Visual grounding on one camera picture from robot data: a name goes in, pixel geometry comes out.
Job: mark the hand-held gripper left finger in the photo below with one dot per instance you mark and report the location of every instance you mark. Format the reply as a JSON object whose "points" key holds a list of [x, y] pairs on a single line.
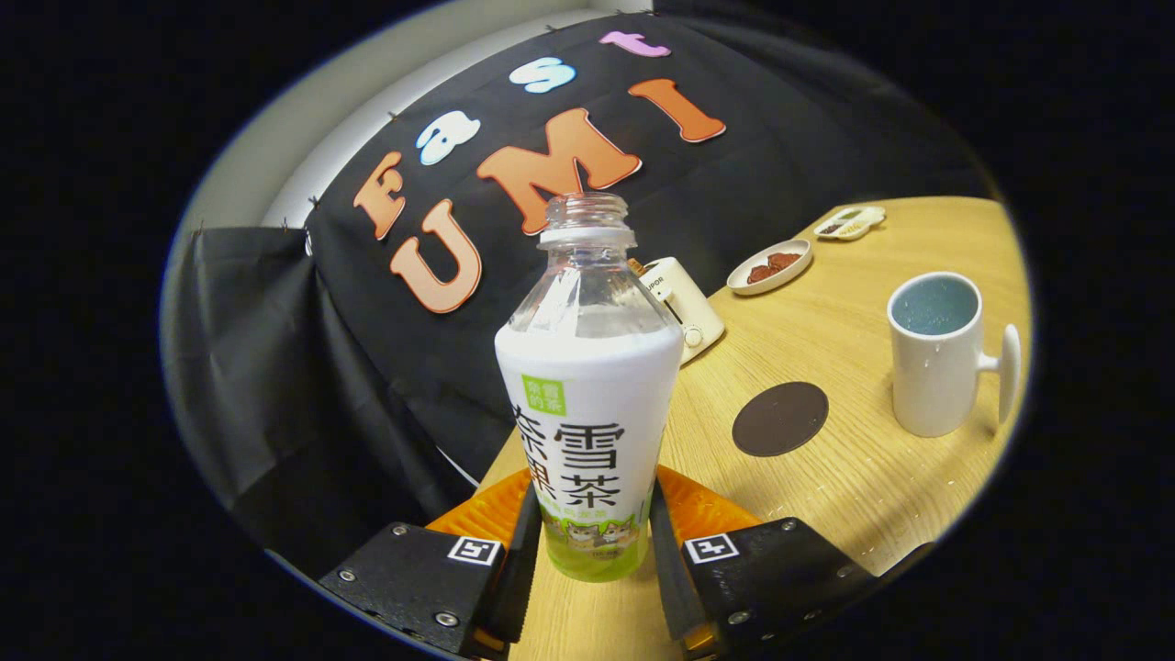
{"points": [[519, 578]]}

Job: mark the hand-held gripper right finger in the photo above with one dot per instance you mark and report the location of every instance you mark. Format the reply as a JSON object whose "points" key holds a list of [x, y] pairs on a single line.
{"points": [[665, 578]]}

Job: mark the white labelled juice bottle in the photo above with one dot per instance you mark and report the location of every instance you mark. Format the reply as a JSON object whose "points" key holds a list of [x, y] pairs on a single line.
{"points": [[587, 413]]}

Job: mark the dark brown round coaster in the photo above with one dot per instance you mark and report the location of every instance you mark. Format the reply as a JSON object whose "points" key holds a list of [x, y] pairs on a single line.
{"points": [[780, 420]]}

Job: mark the white cup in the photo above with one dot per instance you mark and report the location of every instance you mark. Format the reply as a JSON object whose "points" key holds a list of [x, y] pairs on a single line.
{"points": [[932, 386]]}

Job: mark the wooden table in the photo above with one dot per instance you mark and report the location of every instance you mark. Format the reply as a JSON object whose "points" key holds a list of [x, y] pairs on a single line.
{"points": [[826, 514]]}

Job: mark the white toaster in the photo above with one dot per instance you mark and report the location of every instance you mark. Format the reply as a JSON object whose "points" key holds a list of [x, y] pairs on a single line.
{"points": [[688, 308]]}

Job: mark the white oval plate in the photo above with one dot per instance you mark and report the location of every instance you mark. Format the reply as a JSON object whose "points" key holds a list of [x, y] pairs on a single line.
{"points": [[744, 283]]}

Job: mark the brown food pieces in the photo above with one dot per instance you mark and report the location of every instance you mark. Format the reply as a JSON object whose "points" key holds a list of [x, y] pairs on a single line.
{"points": [[774, 265]]}

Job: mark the white divided condiment dish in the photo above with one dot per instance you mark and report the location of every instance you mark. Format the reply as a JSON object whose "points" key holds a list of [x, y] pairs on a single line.
{"points": [[849, 225]]}

